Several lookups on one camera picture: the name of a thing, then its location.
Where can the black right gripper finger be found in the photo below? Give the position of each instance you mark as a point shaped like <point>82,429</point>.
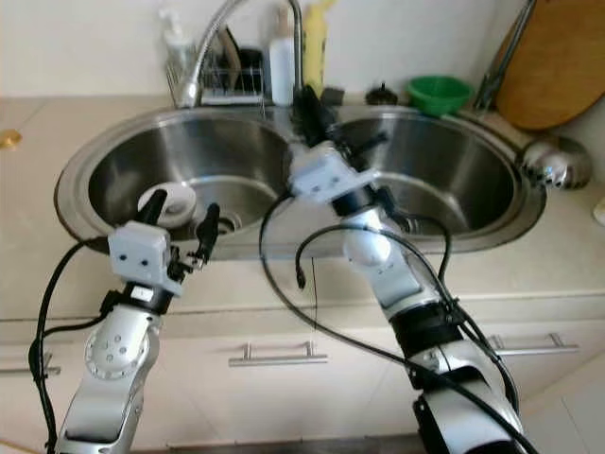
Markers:
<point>369,143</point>
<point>310,113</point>

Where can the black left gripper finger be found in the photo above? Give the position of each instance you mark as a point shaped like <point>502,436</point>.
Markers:
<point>154,206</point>
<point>207,230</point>

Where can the white ceramic bowl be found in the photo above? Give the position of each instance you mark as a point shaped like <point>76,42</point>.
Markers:
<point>180,203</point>

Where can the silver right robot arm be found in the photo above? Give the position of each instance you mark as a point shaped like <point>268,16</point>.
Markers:
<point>397,284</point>

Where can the beige kitchen cabinet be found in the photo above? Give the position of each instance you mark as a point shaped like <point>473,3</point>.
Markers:
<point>340,407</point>

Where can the small black sponge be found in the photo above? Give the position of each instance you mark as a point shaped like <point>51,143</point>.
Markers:
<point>336,96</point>

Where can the black sink stopper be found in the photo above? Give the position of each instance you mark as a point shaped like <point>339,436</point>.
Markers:
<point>382,96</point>

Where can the plain white bottle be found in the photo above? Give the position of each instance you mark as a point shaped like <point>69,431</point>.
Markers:
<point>281,66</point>

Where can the steel gooseneck faucet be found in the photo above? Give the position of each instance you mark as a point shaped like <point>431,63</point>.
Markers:
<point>294,47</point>

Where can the yellow detergent bottle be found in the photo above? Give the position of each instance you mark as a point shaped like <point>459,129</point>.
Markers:
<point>317,43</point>

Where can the black cup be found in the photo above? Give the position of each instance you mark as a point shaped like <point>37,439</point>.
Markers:
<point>253,69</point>

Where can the double steel sink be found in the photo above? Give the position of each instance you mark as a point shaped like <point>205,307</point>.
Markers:
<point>217,151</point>

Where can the green plastic bowl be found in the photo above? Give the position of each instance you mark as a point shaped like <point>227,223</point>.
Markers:
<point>440,95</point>

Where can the clear soap dispenser bottle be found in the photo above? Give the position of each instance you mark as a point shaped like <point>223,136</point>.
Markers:
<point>178,47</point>

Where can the round brass cap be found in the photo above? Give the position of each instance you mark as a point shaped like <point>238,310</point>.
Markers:
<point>10,139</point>

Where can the grey metal rod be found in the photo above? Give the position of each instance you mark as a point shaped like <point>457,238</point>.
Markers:
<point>506,57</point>

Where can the round wooden cutting board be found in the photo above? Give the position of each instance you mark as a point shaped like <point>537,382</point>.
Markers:
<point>558,66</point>

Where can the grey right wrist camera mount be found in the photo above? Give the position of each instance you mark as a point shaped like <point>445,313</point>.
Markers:
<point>326,175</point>

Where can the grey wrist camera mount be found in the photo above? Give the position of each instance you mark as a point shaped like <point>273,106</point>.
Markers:
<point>137,255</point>
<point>326,175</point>

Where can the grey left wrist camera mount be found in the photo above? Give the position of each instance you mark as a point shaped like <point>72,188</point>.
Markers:
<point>137,255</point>

